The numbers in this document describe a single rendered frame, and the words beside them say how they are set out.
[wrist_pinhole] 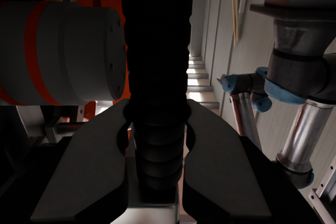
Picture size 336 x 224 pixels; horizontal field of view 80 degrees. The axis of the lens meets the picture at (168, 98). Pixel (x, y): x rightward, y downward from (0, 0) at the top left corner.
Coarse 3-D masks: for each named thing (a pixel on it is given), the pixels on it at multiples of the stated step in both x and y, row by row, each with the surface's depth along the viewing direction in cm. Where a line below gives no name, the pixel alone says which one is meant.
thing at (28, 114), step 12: (0, 108) 30; (12, 108) 30; (24, 108) 31; (36, 108) 34; (0, 120) 31; (12, 120) 31; (24, 120) 31; (36, 120) 34; (24, 132) 32; (36, 132) 34; (12, 144) 33; (24, 144) 33; (12, 156) 34; (24, 156) 34; (24, 168) 35
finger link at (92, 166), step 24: (96, 120) 10; (120, 120) 10; (72, 144) 9; (96, 144) 9; (120, 144) 10; (72, 168) 8; (96, 168) 8; (120, 168) 8; (48, 192) 7; (72, 192) 7; (96, 192) 7; (120, 192) 7; (48, 216) 6; (72, 216) 6; (96, 216) 7
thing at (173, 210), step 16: (128, 160) 18; (128, 176) 16; (128, 192) 15; (144, 192) 15; (160, 192) 15; (176, 192) 15; (128, 208) 14; (144, 208) 14; (160, 208) 14; (176, 208) 15
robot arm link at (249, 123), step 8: (224, 80) 86; (232, 80) 83; (240, 80) 83; (248, 80) 84; (224, 88) 86; (232, 88) 83; (240, 88) 82; (248, 88) 85; (232, 96) 84; (240, 96) 82; (248, 96) 83; (232, 104) 84; (240, 104) 81; (248, 104) 81; (240, 112) 81; (248, 112) 80; (240, 120) 81; (248, 120) 79; (240, 128) 80; (248, 128) 79; (256, 128) 80; (248, 136) 78; (256, 136) 78; (256, 144) 77
